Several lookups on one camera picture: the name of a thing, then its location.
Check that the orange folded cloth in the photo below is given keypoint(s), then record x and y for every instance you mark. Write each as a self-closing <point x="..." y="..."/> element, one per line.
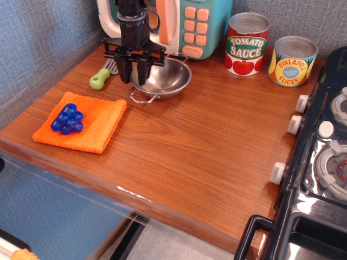
<point x="97" y="122"/>

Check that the teal toy microwave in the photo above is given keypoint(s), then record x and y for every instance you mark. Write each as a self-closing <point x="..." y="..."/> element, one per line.
<point x="193" y="28"/>

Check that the white stove knob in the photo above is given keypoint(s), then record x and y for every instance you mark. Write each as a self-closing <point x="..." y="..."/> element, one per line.
<point x="277" y="172"/>
<point x="294" y="124"/>
<point x="302" y="103"/>

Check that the stainless steel two-handled pan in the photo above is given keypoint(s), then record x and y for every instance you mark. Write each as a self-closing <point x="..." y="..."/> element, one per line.
<point x="163" y="82"/>

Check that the white stove knob bottom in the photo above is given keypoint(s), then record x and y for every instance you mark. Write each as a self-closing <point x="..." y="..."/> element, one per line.
<point x="277" y="172"/>

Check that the orange plate in microwave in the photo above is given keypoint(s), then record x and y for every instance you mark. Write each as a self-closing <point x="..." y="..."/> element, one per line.
<point x="153" y="19"/>

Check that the white stove knob middle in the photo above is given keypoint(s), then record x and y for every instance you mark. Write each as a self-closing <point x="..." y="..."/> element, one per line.
<point x="294" y="124"/>

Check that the white stove knob top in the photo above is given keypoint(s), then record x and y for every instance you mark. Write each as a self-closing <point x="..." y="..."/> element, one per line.
<point x="302" y="103"/>

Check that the black toy stove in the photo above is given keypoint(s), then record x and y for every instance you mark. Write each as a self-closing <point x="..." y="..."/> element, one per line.
<point x="310" y="209"/>

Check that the pineapple slices can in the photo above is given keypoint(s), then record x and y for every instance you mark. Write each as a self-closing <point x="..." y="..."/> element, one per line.
<point x="292" y="60"/>

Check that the tomato sauce can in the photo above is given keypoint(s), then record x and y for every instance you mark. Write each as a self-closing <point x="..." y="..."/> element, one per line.
<point x="246" y="43"/>

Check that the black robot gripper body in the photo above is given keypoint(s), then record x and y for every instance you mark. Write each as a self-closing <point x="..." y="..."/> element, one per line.
<point x="134" y="44"/>

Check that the blue toy grapes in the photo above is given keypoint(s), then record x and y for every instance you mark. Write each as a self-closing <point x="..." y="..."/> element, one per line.
<point x="68" y="121"/>

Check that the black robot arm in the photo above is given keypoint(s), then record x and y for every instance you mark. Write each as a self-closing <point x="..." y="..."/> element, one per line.
<point x="130" y="7"/>

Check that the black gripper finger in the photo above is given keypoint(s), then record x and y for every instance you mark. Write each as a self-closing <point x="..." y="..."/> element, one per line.
<point x="124" y="65"/>
<point x="143" y="69"/>

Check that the black oven door handle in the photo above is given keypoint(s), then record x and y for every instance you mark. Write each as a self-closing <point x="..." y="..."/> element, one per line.
<point x="255" y="222"/>

